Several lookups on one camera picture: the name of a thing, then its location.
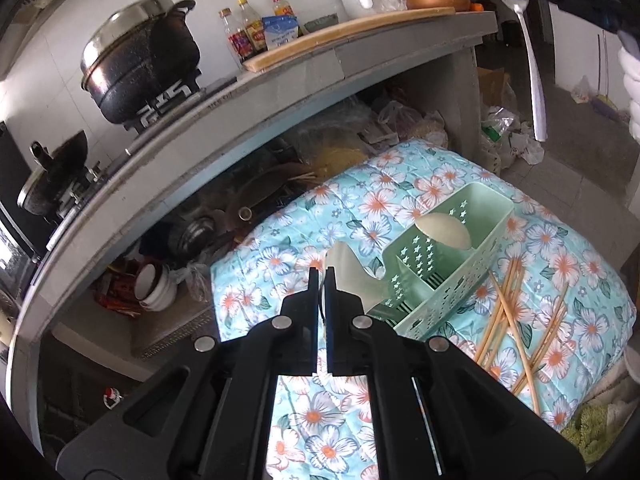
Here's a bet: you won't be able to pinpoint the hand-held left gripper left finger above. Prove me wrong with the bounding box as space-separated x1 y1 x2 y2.
56 267 321 480

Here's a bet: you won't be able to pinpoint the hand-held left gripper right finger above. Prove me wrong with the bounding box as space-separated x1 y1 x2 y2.
324 266 586 480

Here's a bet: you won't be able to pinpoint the metal spoon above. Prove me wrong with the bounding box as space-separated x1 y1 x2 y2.
487 0 548 142

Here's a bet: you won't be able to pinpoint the light green utensil holder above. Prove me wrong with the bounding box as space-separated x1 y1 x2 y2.
365 182 516 350

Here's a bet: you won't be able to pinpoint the pile of wooden chopsticks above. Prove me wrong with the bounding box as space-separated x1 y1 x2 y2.
472 259 571 413

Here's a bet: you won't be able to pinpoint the person's right hand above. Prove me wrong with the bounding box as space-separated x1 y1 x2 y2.
616 46 640 140

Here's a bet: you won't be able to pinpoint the small white plastic bag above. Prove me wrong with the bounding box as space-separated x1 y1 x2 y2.
570 76 598 103

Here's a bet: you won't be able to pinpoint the cardboard box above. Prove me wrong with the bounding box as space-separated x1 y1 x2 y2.
477 66 512 108

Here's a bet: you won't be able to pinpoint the purple dustpan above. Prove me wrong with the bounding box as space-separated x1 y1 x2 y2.
590 95 631 122

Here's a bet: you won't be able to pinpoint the stainless steel bowl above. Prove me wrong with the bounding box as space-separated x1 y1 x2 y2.
169 215 221 260

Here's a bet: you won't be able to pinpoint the clear plastic bag green print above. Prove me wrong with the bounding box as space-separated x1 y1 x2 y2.
480 105 518 143

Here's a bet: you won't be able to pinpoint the brown clay pot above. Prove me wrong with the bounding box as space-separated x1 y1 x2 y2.
225 160 311 223

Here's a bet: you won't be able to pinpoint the clear bag of dried food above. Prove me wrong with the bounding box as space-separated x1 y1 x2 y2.
377 100 448 148

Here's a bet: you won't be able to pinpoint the wooden cutting board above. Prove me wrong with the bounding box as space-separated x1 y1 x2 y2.
242 6 457 73

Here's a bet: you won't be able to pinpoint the red printed packet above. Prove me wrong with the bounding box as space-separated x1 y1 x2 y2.
97 275 146 316

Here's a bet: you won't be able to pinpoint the yellow noodles in bag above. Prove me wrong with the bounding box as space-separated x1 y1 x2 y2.
300 125 381 166

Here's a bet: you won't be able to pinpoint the floral light blue blanket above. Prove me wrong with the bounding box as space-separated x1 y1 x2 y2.
210 139 632 480

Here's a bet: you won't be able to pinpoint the small grey bowl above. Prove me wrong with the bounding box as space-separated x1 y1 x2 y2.
302 15 342 35

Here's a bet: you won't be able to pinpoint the concrete kitchen counter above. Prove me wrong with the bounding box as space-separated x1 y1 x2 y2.
10 10 498 411

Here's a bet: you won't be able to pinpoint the sauce bottle red cap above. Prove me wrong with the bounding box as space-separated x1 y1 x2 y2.
267 0 301 26

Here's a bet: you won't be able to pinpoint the blue and white packet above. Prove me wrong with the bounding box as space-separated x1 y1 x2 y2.
261 14 301 52

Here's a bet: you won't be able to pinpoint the gas stove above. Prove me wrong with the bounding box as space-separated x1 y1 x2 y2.
45 72 238 256

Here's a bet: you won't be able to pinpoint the green fuzzy mat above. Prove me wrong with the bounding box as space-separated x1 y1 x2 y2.
560 395 633 466

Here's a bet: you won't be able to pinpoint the sauce bottle yellow cap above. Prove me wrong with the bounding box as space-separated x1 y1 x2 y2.
236 0 268 56

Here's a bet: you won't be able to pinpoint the black wok with lid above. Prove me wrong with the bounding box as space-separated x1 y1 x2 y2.
16 130 92 218

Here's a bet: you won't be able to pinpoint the dark sauce bottle red label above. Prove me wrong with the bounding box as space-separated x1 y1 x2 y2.
217 7 248 66

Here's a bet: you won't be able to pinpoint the large black cooking pot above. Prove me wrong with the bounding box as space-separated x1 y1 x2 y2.
82 0 203 126

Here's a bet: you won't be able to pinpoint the stainless steel pot lid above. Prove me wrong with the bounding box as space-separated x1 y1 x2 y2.
80 0 173 81

